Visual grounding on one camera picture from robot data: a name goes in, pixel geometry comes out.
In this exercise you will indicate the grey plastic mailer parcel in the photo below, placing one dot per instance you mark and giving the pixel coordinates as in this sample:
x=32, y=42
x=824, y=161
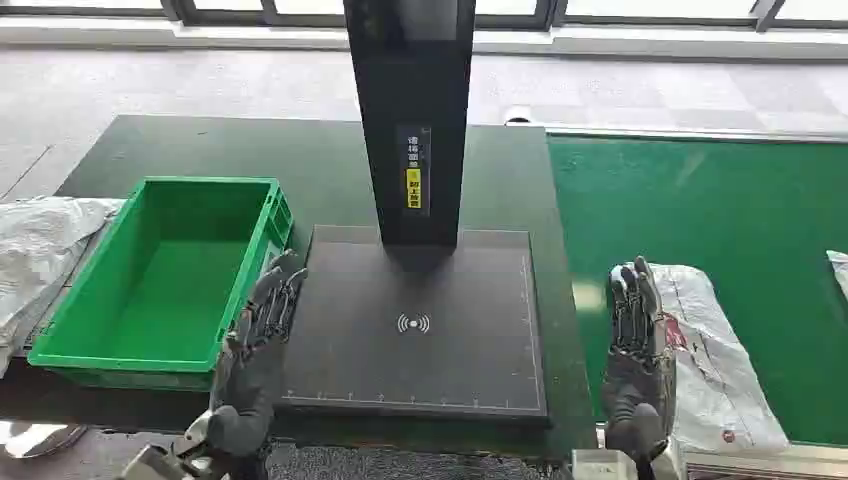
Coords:
x=722, y=371
x=840, y=272

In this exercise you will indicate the black scanner column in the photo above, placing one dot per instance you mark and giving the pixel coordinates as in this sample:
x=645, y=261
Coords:
x=397, y=99

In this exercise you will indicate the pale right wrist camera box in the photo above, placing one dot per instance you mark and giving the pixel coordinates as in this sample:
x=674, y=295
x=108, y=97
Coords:
x=599, y=467

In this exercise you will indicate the dark window frame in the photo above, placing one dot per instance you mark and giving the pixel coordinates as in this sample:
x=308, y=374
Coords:
x=185, y=10

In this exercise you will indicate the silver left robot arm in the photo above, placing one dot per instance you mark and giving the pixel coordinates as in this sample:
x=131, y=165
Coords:
x=172, y=457

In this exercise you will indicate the crumpled grey plastic bag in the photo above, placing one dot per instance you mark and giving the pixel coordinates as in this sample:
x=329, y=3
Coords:
x=40, y=258

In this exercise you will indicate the small white round device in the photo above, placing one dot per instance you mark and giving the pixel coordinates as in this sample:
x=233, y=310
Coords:
x=518, y=114

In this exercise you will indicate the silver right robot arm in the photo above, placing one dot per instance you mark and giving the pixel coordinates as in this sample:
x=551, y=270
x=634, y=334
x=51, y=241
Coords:
x=672, y=464

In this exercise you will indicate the yellow black warning label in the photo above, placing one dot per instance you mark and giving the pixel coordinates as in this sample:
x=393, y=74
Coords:
x=413, y=189

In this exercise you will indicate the black scanner platform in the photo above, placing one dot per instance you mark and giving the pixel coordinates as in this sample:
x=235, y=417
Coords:
x=411, y=364

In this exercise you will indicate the green conveyor belt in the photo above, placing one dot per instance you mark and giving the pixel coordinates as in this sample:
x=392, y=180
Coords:
x=729, y=218

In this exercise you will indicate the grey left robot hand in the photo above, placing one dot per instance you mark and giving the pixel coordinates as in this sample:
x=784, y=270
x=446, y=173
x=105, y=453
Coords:
x=248, y=391

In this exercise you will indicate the green plastic crate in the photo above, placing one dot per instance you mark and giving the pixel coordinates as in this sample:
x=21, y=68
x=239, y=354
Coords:
x=166, y=298

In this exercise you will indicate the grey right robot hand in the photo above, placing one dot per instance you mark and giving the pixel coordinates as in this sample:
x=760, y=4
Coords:
x=637, y=391

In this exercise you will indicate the shiny metal base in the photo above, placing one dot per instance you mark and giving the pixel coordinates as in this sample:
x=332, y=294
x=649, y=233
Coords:
x=36, y=438

